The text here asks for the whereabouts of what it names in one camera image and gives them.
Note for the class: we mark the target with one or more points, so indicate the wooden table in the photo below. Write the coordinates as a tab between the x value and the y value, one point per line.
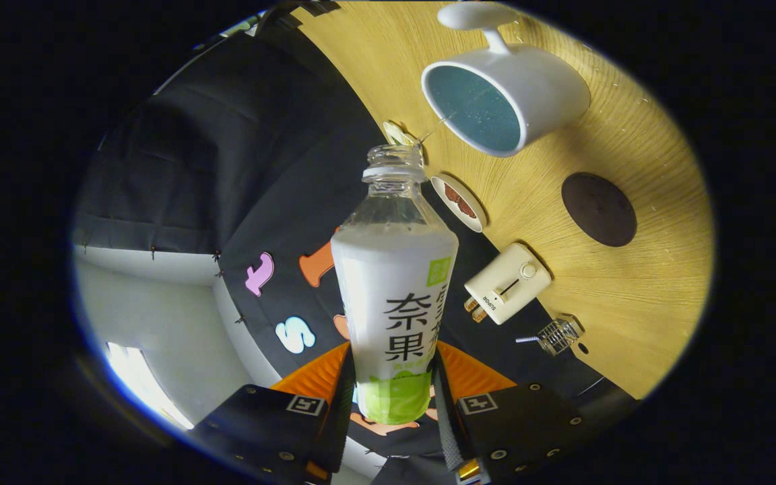
630	303

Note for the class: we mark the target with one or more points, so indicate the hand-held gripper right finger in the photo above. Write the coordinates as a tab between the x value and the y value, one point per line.
443	421

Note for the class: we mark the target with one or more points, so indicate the white flower-shaped dish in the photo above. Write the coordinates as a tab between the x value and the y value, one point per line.
395	133

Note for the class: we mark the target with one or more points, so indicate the black backdrop cloth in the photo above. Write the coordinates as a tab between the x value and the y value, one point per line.
226	168

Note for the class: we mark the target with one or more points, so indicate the white toaster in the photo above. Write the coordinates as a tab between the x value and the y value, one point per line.
512	279

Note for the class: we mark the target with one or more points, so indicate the small plate with brown food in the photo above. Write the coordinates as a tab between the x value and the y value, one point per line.
459	202

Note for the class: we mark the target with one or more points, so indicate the metal spoon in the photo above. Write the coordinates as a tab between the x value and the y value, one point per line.
526	339

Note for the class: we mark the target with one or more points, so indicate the large ceiling light panel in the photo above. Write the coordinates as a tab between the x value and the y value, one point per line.
145	384

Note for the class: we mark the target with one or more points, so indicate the white cup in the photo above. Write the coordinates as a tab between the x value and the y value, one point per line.
543	87

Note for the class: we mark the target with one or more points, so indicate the juice bottle white green label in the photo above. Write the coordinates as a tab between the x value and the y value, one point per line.
388	283

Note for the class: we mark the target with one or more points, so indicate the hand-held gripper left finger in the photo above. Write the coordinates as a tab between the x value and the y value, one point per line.
342	421

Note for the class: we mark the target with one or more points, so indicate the dark round coaster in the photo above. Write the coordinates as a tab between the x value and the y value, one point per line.
599	209

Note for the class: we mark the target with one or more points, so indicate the toast slice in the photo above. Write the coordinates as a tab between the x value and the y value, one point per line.
471	304
479	314

